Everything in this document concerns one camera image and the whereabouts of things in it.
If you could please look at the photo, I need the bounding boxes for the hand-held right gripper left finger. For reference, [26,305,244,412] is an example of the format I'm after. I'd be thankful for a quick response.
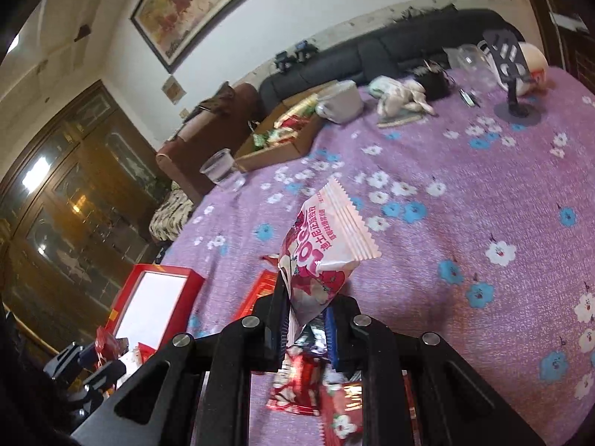
[70,279,292,446]

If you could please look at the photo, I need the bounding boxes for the purple floral tablecloth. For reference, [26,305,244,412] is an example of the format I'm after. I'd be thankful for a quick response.
[158,66,595,446]

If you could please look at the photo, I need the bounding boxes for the white paper bowl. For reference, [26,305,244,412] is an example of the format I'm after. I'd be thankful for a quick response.
[514,42,550,97]

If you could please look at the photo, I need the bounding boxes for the small wall plaque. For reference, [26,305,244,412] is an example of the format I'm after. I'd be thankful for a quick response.
[161,75,182,106]

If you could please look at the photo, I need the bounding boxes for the red gift box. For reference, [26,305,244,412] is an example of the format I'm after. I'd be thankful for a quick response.
[95,264,206,372]

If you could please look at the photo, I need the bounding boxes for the red flower-print snack packet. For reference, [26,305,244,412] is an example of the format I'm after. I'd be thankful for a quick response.
[320,381,369,446]
[266,350,324,417]

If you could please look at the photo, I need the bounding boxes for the orange-red snack packet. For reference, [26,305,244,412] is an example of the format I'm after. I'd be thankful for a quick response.
[235,269,282,322]

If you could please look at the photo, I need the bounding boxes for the pink white snack packet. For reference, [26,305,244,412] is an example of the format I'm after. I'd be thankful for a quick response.
[277,179,382,336]

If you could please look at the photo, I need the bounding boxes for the brown armchair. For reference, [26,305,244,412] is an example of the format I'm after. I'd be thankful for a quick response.
[155,83,267,201]

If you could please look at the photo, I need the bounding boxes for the brown jacket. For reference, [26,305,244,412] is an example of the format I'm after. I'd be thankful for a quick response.
[197,81,239,113]

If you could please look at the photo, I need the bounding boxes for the patterned blanket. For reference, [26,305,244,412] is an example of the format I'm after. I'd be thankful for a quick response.
[148,181,194,245]

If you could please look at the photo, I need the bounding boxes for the white mug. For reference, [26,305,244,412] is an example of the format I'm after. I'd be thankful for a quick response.
[315,80,364,124]

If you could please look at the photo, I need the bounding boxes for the black leather sofa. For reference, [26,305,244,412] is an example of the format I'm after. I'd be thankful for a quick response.
[259,8,522,113]

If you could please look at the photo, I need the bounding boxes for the clear plastic water cup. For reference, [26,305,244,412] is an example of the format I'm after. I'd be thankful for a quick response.
[200,148,247,191]

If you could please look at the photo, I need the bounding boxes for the black phone stand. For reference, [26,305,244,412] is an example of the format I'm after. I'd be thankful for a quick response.
[481,30,543,125]

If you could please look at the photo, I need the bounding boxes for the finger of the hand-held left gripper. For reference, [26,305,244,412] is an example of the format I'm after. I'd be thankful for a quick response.
[78,343,104,367]
[84,360,128,398]

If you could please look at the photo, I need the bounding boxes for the cardboard tray box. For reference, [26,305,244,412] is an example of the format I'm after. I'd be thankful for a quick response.
[232,81,341,173]

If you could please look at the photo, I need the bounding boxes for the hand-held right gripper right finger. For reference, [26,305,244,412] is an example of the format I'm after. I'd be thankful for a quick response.
[323,295,544,446]

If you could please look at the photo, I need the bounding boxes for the wooden glass-door cabinet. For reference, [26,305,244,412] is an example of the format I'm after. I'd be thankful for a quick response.
[0,79,169,359]

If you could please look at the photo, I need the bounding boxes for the pile of wrapped snacks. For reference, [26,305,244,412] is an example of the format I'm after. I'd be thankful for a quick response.
[251,94,322,150]

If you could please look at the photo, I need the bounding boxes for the pale cloth gloves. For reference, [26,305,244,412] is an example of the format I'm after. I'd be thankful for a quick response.
[369,75,436,118]

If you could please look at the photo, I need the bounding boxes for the small red snack packet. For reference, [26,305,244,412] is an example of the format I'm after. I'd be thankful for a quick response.
[95,327,130,363]
[135,341,159,364]

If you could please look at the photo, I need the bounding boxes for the dark snack packet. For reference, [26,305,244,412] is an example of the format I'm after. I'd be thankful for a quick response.
[295,316,332,352]

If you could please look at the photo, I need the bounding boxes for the framed painting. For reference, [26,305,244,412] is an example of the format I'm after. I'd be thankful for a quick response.
[129,0,299,74]

